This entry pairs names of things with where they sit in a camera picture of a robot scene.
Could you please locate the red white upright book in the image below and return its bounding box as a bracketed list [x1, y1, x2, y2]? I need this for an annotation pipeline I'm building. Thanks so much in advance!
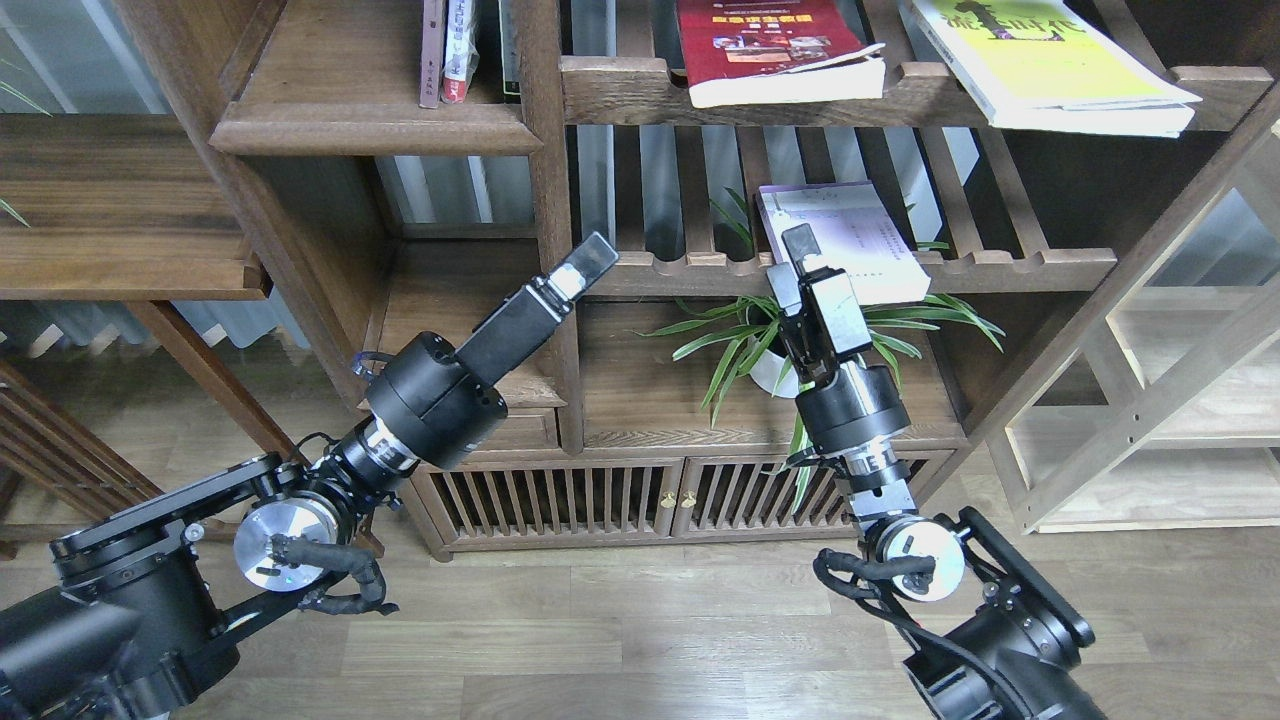
[442, 0, 480, 104]

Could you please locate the light wooden shelf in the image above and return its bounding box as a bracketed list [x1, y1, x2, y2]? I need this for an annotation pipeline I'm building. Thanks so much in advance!
[987, 128, 1279, 533]

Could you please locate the dark wooden bookshelf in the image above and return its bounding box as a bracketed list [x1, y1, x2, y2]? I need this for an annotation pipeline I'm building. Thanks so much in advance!
[110, 0, 1280, 562]

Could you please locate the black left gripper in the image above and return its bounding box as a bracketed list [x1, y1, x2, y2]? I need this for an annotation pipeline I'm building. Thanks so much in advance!
[456, 232, 620, 386]

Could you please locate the right slatted cabinet door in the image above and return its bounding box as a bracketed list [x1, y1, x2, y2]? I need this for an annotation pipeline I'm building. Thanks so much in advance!
[672, 450, 956, 541]

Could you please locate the yellow green book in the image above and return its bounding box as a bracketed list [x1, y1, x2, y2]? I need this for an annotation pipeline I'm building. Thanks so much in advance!
[905, 1, 1201, 138]

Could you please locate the slatted cabinet door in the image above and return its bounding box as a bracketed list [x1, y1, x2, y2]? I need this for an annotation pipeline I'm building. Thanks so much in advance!
[404, 459, 684, 553]
[672, 450, 956, 541]

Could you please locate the green spider plant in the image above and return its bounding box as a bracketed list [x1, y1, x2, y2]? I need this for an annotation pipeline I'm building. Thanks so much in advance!
[637, 186, 1007, 512]

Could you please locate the slatted wooden rack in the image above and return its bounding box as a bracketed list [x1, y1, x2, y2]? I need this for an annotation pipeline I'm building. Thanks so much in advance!
[3, 357, 192, 571]

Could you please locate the white lavender book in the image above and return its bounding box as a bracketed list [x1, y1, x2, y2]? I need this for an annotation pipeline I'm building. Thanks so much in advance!
[758, 181, 931, 306]

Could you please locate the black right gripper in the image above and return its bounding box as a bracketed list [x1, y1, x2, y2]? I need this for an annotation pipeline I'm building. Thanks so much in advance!
[767, 224, 873, 387]

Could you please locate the brown upright book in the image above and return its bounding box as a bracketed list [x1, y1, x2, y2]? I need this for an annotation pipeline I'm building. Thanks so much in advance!
[419, 0, 448, 109]

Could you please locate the small wooden drawer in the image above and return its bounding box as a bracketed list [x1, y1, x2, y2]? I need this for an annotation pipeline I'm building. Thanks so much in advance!
[479, 407, 561, 451]

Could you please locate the dark upright book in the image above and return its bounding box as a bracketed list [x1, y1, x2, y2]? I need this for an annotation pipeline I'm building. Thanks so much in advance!
[497, 0, 521, 102]

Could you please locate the white plant pot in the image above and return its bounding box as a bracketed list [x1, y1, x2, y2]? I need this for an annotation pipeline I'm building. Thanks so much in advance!
[750, 338, 800, 398]

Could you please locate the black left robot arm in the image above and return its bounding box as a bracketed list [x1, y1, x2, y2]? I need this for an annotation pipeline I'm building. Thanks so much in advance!
[3, 233, 620, 719]

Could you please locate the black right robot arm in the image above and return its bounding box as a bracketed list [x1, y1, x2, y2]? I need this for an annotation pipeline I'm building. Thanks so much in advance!
[768, 224, 1103, 719]

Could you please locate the left slatted cabinet door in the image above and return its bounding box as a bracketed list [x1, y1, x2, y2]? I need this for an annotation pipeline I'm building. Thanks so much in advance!
[404, 459, 684, 553]

